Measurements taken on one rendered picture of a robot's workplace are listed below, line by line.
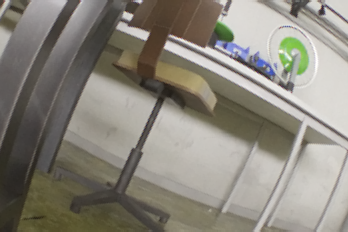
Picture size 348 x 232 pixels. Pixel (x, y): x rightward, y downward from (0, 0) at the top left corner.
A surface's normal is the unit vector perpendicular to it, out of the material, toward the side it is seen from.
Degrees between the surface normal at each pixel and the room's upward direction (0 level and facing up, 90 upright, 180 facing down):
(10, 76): 90
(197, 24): 90
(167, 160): 90
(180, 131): 90
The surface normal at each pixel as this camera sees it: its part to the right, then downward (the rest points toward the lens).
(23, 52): 0.14, -0.03
